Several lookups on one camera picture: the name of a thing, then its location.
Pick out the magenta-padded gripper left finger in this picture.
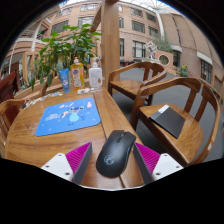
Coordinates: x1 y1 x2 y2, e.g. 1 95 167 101
40 141 94 185

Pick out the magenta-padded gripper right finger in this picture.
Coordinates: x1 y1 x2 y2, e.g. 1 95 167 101
132 141 185 186

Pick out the black computer mouse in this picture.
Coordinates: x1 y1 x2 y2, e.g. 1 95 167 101
95 129 138 179

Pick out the blue cartoon mouse pad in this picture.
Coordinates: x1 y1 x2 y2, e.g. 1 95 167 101
35 96 102 138

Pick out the black notebook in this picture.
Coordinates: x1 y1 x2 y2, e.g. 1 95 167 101
148 104 186 140

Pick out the white crumpled wrapper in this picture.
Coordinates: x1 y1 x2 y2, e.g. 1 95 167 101
77 87 91 95

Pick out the blue squeeze tube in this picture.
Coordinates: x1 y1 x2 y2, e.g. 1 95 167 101
58 68 71 94

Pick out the yellow dish soap bottle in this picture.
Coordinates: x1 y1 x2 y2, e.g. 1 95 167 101
70 56 86 92

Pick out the dark red wooden lectern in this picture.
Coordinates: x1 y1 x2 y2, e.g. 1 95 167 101
0 70 19 104

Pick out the white pump bottle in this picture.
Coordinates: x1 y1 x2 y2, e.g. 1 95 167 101
88 61 104 90

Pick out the yellow flowering plant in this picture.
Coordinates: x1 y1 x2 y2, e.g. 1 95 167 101
179 64 190 78

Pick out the green potted plant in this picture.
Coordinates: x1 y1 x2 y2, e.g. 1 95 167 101
31 23 103 93

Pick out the white metal sculpture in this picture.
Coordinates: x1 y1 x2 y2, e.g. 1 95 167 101
143 40 158 61

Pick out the wooden pillar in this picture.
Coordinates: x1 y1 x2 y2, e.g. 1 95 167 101
90 0 121 90

